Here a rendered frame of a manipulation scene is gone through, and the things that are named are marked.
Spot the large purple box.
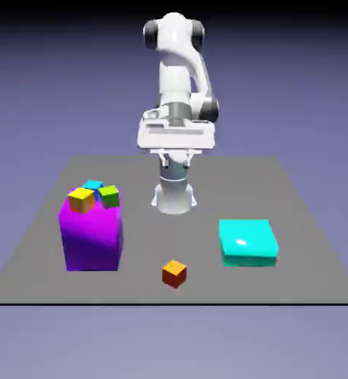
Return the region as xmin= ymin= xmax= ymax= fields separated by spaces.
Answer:
xmin=57 ymin=185 xmax=124 ymax=272

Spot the small green cube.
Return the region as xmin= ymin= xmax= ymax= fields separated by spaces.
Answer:
xmin=98 ymin=184 xmax=121 ymax=209

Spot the small blue cube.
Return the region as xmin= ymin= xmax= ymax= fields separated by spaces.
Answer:
xmin=81 ymin=179 xmax=104 ymax=192

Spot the large cyan box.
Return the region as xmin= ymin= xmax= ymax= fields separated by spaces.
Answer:
xmin=218 ymin=218 xmax=280 ymax=268

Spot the small orange cube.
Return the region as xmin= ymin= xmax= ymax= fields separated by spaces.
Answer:
xmin=161 ymin=259 xmax=188 ymax=289

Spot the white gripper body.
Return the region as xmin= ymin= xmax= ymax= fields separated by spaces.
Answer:
xmin=136 ymin=117 xmax=216 ymax=155

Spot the small yellow cube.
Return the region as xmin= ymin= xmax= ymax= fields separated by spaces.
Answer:
xmin=67 ymin=187 xmax=96 ymax=215

